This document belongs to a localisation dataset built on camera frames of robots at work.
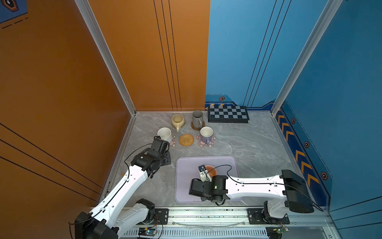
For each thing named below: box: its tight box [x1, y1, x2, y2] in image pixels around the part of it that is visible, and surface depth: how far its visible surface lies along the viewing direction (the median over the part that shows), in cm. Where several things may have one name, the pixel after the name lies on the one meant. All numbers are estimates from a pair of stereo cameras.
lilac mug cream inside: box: [199, 125, 214, 145], surface depth 101 cm
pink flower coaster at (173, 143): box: [169, 133, 177, 148], surface depth 104 cm
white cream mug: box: [157, 126, 173, 143], surface depth 101 cm
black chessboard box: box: [207, 105, 250, 123], surface depth 118 cm
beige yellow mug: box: [171, 114, 185, 133], surface depth 105 cm
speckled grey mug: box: [191, 110, 204, 128], surface depth 105 cm
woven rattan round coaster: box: [178, 133, 195, 147], surface depth 105 cm
